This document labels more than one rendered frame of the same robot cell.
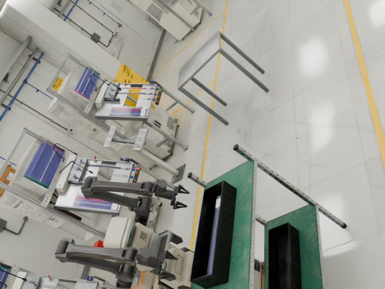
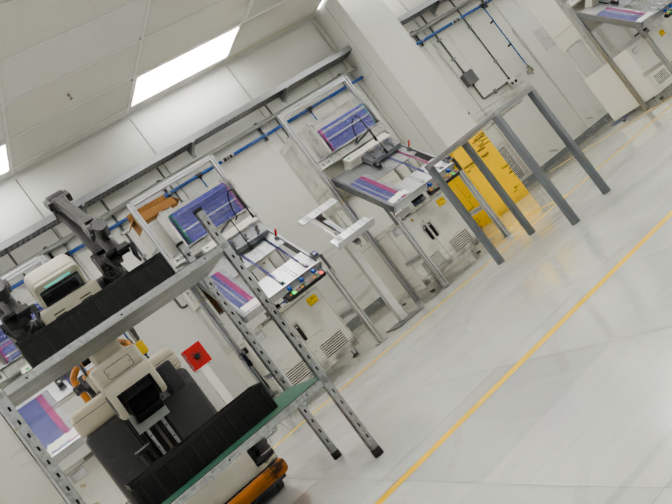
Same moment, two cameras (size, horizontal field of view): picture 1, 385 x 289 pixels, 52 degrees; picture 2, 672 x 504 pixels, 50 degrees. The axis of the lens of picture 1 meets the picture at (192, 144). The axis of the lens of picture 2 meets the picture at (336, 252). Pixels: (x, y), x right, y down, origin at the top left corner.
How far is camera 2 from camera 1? 213 cm
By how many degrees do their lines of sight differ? 32
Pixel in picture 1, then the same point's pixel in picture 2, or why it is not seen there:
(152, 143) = (401, 257)
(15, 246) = (169, 322)
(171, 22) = (606, 83)
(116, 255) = not seen: outside the picture
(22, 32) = (341, 38)
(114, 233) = (43, 270)
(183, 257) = (134, 363)
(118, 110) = (366, 183)
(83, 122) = (318, 185)
